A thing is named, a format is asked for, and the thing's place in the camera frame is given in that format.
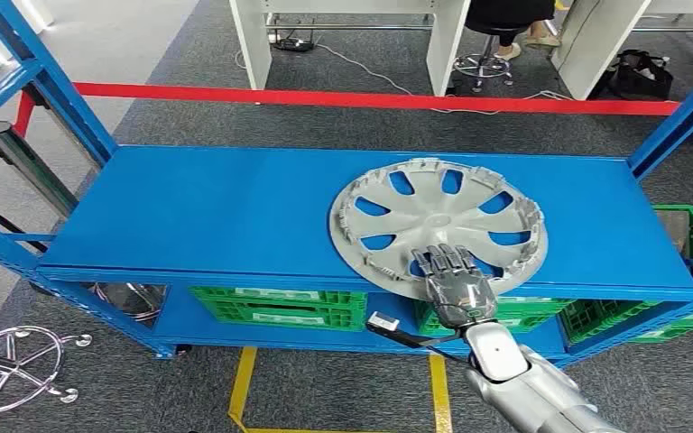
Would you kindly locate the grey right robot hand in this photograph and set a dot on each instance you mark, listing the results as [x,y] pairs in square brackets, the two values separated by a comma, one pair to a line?
[460,299]

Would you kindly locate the grey plastic wheel hubcap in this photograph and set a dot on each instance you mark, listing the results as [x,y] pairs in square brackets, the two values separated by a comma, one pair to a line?
[436,209]

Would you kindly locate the blue metal shelf rack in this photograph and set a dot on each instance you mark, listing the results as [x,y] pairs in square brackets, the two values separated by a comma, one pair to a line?
[233,209]

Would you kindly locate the chrome base stool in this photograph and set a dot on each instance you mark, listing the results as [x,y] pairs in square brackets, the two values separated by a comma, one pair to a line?
[483,64]

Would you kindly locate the long red barrier belt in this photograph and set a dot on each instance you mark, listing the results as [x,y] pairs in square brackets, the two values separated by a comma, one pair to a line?
[322,98]

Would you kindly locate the white desk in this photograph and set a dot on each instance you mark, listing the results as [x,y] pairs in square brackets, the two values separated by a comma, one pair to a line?
[442,48]
[591,42]

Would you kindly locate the black bag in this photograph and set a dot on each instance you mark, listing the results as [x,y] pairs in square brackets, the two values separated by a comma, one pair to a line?
[639,81]

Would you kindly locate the person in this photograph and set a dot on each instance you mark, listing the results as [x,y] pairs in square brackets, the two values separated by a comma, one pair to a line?
[502,12]

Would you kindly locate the black round stool chrome base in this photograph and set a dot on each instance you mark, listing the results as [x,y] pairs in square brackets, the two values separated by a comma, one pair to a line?
[18,369]

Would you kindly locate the thin black pole stand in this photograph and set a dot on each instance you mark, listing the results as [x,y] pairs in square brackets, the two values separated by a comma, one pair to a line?
[0,220]

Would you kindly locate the short red barrier belt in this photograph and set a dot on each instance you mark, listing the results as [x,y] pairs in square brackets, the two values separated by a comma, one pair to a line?
[24,116]

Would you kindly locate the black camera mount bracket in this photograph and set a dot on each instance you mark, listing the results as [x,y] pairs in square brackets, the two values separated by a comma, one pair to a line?
[418,342]

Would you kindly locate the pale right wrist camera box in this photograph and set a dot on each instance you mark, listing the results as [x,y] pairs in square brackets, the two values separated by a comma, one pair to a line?
[382,323]

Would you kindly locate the chrome stanchion post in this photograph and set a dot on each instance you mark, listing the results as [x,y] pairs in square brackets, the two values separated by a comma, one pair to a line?
[62,134]
[18,155]

